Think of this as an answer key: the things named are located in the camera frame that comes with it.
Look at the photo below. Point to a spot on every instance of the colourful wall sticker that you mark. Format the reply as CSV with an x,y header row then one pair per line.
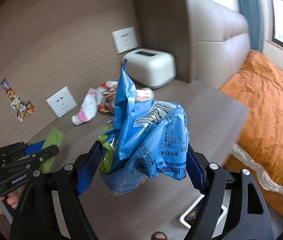
x,y
22,109

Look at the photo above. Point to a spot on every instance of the teal curtain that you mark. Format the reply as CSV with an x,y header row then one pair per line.
x,y
252,11

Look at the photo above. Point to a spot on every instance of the orange bed blanket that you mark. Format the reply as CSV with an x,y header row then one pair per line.
x,y
259,86

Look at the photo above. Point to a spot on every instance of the red slipper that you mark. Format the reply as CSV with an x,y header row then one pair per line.
x,y
158,235

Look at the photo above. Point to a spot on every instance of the green paper sheet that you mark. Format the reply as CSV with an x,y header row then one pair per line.
x,y
52,143

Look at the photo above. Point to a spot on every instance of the white ribbed tissue box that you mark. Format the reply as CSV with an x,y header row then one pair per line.
x,y
150,68

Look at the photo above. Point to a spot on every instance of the pink white wrapper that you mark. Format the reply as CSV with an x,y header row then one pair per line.
x,y
88,109

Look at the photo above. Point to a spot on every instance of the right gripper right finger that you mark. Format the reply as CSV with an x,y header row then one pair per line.
x,y
247,217

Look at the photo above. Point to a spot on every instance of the red patterned snack bag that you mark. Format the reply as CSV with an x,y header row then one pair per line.
x,y
105,96

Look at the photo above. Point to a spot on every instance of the beige padded headboard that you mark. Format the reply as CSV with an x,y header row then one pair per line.
x,y
219,40

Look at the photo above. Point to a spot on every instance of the white square trash bin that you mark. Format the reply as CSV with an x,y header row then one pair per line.
x,y
188,217

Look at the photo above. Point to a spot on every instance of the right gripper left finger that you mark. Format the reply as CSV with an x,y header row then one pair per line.
x,y
35,216

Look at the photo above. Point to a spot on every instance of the white wall socket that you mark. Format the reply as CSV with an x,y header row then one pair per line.
x,y
61,102
125,39

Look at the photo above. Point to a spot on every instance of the blue snack bag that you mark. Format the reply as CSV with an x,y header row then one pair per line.
x,y
143,140

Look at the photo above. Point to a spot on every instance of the lower white wall socket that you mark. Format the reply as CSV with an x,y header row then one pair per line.
x,y
61,102

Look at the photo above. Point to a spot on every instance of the clear pink plastic bag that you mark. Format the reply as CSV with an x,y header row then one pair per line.
x,y
144,94

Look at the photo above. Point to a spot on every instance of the upper white wall socket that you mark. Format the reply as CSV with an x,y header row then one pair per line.
x,y
125,39

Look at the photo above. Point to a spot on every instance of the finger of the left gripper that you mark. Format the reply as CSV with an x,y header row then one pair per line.
x,y
43,155
35,147

